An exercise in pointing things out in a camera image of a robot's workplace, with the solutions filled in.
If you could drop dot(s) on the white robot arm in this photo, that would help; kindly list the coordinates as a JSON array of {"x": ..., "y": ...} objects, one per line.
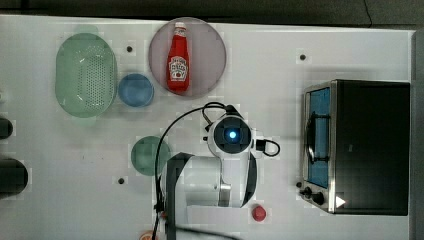
[{"x": 225, "y": 178}]

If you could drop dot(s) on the black toaster oven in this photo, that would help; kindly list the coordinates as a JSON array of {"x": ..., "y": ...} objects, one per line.
[{"x": 356, "y": 147}]

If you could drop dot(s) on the grey round plate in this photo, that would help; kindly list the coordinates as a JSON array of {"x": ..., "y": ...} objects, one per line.
[{"x": 207, "y": 55}]

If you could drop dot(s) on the red ketchup bottle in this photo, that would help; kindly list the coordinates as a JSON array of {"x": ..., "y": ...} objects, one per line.
[{"x": 178, "y": 61}]

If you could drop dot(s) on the green mug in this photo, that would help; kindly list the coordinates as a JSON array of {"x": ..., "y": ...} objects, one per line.
[{"x": 149, "y": 156}]

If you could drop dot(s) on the blue bowl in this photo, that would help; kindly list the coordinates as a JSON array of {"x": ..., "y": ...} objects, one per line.
[{"x": 136, "y": 90}]

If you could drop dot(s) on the red round fruit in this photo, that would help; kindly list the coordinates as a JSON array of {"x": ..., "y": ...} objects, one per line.
[{"x": 258, "y": 213}]

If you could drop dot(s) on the green perforated colander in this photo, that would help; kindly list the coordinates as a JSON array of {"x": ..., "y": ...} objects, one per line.
[{"x": 86, "y": 74}]

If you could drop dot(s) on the black cylinder lower left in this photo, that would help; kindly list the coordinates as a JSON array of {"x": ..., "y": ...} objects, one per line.
[{"x": 13, "y": 177}]

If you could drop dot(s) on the black cylinder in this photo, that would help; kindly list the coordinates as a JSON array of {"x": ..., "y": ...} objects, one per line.
[
  {"x": 13, "y": 177},
  {"x": 6, "y": 128}
]

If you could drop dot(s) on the black cylinder upper left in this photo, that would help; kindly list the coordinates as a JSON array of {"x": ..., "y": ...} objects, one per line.
[{"x": 6, "y": 128}]

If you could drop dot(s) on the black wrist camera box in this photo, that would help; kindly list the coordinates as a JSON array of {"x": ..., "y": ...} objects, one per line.
[{"x": 260, "y": 145}]

